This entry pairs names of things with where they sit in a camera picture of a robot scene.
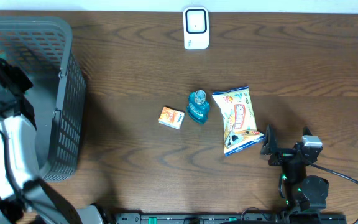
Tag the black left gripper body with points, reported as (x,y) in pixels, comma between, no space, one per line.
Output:
(10,76)

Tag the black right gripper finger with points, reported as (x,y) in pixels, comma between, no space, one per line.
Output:
(269,145)
(306,131)

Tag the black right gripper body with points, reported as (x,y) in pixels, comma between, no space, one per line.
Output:
(283,155)

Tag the yellow snack bag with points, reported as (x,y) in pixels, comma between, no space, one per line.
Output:
(240,128)

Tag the teal mouthwash bottle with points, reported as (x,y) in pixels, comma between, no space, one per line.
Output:
(198,107)

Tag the small orange box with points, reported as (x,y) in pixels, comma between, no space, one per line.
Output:
(171,117)

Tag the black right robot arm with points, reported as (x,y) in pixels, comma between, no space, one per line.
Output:
(303,192)

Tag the white barcode scanner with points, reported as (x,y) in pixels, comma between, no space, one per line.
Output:
(196,28)

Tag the dark grey plastic basket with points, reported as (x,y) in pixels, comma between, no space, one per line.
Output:
(41,48)

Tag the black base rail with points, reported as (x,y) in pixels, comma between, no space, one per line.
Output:
(250,216)

